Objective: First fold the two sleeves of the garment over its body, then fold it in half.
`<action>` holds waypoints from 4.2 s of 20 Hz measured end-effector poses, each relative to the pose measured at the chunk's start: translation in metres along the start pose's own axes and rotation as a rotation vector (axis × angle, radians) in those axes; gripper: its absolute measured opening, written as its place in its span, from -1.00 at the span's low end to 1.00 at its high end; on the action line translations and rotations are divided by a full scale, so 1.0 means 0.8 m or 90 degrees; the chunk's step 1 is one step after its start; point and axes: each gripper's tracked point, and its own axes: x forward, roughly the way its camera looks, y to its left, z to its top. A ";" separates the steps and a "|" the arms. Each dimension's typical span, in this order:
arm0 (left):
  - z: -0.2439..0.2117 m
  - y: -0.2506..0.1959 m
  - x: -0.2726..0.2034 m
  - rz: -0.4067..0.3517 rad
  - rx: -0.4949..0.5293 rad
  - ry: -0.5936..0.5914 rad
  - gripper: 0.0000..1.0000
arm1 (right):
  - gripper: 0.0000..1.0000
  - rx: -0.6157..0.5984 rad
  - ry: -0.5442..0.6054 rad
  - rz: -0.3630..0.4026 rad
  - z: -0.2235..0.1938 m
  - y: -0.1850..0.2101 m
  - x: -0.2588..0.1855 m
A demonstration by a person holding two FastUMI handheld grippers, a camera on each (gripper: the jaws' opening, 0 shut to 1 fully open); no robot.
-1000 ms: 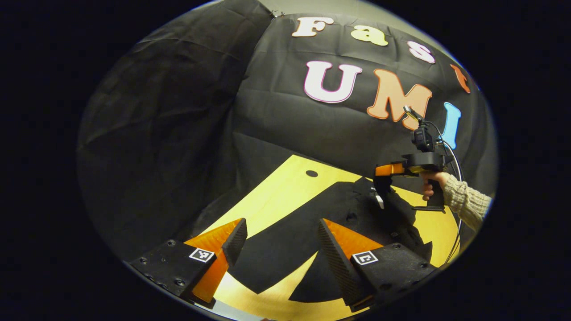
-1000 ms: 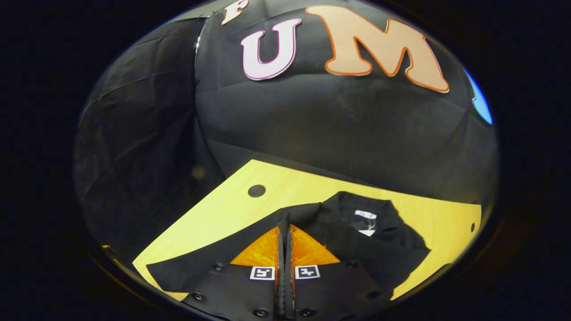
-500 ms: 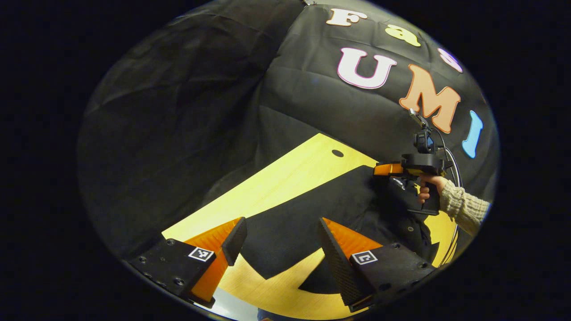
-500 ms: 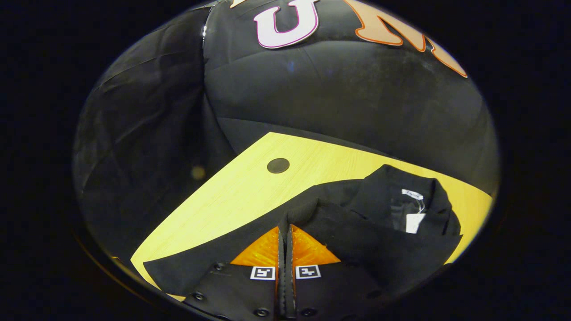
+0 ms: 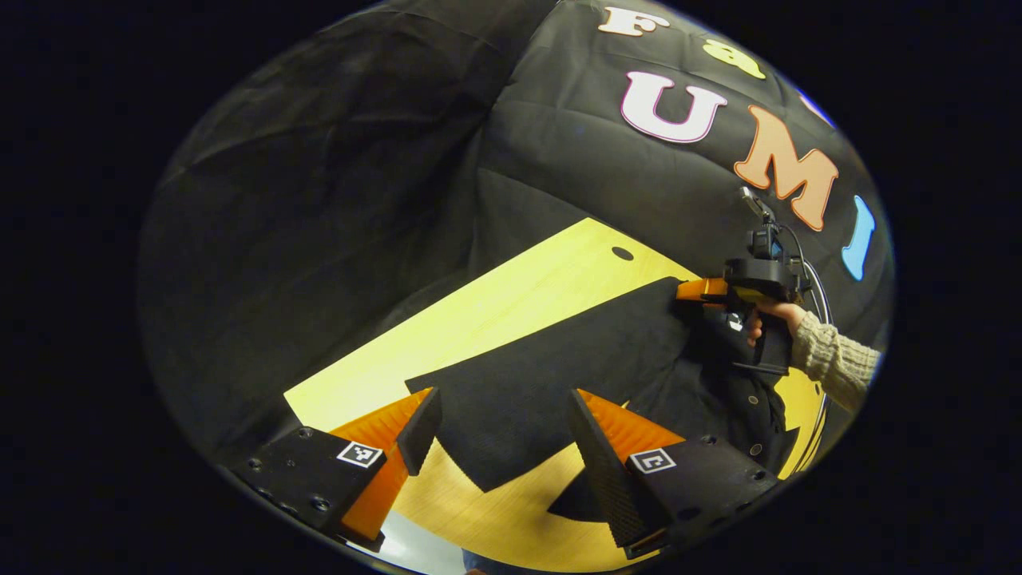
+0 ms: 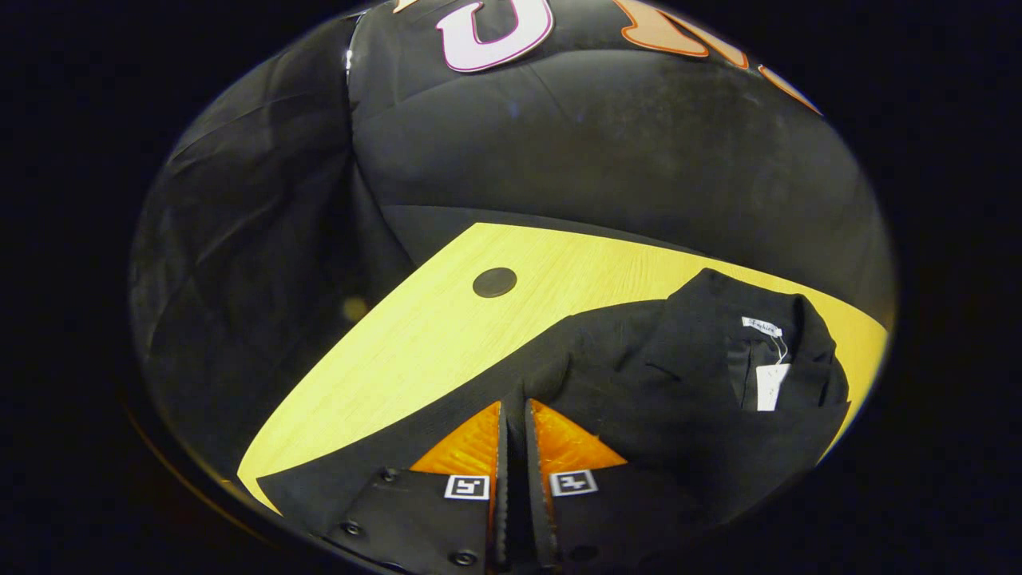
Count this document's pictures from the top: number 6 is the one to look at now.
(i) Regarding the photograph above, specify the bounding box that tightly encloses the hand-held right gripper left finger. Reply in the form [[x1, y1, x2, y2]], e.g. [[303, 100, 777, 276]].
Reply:
[[319, 399, 512, 572]]

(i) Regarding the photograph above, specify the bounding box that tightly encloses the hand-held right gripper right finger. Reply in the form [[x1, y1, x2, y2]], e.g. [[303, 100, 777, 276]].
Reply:
[[523, 398, 703, 569]]

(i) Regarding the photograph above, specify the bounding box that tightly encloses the black buttoned cardigan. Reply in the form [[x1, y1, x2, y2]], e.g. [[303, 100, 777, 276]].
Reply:
[[255, 268, 851, 560]]

